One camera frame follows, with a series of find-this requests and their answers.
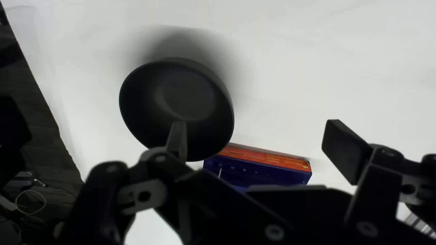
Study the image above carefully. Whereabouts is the red and blue box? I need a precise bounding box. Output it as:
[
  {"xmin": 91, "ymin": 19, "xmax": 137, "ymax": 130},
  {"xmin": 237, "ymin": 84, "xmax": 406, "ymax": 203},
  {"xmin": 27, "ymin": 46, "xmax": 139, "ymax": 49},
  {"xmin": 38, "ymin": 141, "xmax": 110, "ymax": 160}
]
[{"xmin": 201, "ymin": 141, "xmax": 313, "ymax": 190}]

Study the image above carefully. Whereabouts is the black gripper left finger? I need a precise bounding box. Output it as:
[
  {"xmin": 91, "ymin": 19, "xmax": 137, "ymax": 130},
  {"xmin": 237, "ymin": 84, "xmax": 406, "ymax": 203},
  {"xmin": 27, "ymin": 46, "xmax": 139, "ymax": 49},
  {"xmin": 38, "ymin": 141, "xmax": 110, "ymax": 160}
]
[{"xmin": 57, "ymin": 120, "xmax": 294, "ymax": 245}]

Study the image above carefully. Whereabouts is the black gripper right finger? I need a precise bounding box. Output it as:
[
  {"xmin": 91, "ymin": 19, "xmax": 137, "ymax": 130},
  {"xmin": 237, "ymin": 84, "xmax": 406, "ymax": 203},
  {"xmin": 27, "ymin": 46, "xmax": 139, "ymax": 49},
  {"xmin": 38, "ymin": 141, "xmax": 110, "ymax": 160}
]
[{"xmin": 320, "ymin": 118, "xmax": 436, "ymax": 245}]

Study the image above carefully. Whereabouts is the black fabric bag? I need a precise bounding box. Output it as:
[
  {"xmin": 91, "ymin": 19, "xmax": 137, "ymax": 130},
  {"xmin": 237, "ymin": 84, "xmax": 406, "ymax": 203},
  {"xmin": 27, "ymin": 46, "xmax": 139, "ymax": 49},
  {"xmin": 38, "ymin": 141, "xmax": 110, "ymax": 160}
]
[{"xmin": 0, "ymin": 92, "xmax": 87, "ymax": 245}]

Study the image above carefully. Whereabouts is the black round bowl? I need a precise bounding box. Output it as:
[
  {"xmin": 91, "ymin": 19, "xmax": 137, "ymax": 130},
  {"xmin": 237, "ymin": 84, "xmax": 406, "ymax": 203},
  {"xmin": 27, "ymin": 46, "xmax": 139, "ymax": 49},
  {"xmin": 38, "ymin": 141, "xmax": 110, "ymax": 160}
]
[{"xmin": 118, "ymin": 57, "xmax": 237, "ymax": 163}]

